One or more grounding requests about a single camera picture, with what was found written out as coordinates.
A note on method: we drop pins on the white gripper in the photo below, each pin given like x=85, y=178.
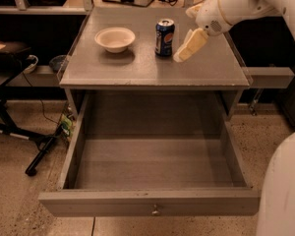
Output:
x=208, y=16

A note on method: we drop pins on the blue pepsi can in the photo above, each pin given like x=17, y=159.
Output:
x=164, y=32

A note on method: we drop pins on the open grey top drawer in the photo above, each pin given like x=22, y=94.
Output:
x=131, y=151

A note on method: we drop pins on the metal drawer knob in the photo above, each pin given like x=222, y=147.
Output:
x=155, y=211

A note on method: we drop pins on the white paper bowl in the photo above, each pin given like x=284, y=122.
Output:
x=115, y=40

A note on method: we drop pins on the dark round bowl on shelf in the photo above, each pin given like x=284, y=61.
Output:
x=58, y=62

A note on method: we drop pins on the green small object on floor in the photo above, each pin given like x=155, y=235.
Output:
x=66, y=125

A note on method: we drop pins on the black box on stand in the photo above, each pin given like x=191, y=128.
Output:
x=14, y=50

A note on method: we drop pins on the black folding stand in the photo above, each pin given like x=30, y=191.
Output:
x=8, y=127

